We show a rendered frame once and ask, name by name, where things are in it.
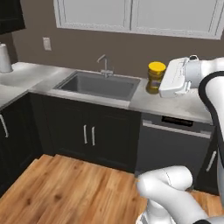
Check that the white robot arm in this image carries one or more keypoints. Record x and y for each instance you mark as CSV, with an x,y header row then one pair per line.
x,y
175,198

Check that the black wall cupboard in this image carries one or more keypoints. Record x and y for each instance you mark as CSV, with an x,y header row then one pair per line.
x,y
10,14

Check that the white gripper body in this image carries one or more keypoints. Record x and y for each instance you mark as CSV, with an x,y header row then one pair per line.
x,y
172,80

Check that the white wall socket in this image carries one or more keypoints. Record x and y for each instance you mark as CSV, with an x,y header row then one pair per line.
x,y
47,43

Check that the dark grey dishwasher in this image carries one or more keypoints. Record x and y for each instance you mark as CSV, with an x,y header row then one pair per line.
x,y
172,151

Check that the white framed window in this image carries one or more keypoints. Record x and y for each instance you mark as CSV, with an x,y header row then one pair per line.
x,y
137,14

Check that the black cupboard door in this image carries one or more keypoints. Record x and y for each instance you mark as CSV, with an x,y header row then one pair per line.
x,y
67,128
17,145
214,178
115,140

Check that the white paper towel roll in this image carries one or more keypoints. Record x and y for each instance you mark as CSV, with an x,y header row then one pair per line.
x,y
4,59

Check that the grey kitchen sink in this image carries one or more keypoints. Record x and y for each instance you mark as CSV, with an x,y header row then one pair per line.
x,y
99,86

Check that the silver tap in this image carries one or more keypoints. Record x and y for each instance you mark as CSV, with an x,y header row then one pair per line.
x,y
105,68

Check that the yellow-lidded brown jar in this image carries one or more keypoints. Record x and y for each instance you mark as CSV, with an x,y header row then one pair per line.
x,y
156,73

